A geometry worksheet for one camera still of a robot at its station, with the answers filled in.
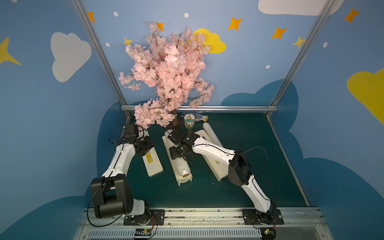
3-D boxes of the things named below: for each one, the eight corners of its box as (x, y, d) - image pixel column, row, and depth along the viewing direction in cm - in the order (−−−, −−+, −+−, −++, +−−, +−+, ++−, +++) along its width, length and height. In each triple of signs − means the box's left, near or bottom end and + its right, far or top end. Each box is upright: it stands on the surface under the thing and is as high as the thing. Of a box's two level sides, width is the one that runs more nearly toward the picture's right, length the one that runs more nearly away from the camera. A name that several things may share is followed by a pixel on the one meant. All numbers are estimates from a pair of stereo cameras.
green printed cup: (184, 128, 114) (183, 121, 107) (184, 120, 119) (184, 113, 113) (194, 128, 114) (194, 121, 107) (194, 120, 119) (194, 113, 113)
